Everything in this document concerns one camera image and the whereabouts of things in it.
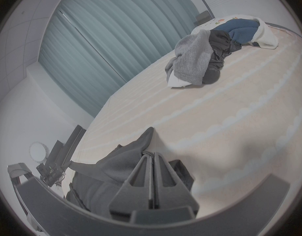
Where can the bed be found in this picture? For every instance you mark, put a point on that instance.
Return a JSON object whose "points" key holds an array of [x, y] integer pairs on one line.
{"points": [[227, 119]]}

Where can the white printed pillow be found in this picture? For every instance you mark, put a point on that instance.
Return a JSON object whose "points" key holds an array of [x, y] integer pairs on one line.
{"points": [[227, 18]]}

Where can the pile of clothes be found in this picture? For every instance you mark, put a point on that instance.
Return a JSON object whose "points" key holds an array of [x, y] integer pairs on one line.
{"points": [[192, 58]]}

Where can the blue-green curtain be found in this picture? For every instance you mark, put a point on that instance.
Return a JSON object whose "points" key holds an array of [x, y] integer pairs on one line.
{"points": [[131, 26], [74, 70]]}

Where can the grey bedside table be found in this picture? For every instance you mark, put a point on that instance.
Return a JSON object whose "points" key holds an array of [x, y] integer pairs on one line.
{"points": [[202, 17]]}

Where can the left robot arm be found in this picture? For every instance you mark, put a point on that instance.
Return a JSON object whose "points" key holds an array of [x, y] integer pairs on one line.
{"points": [[48, 174]]}

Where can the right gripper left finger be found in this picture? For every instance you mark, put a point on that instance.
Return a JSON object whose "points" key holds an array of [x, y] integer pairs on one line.
{"points": [[133, 193]]}

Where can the black T-shirt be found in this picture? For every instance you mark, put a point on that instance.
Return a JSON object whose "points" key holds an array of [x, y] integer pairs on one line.
{"points": [[104, 181]]}

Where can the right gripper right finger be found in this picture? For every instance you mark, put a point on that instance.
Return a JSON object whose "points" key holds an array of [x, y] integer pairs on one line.
{"points": [[173, 193]]}

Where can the black chest of drawers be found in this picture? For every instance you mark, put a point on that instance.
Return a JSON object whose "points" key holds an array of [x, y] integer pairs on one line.
{"points": [[74, 144]]}

